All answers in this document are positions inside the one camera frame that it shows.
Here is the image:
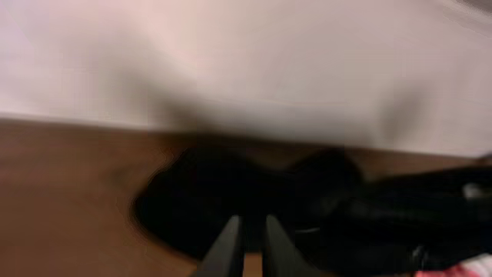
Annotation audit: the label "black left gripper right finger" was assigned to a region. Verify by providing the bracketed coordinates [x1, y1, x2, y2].
[262, 215, 319, 277]

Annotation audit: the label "pink crumpled shirt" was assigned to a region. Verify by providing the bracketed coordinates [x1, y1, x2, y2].
[414, 254, 491, 277]

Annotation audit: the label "black sparkly cardigan pearl buttons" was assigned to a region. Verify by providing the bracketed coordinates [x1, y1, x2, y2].
[134, 147, 491, 276]

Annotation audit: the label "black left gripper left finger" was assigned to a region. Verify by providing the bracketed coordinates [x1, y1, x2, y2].
[191, 215, 244, 277]

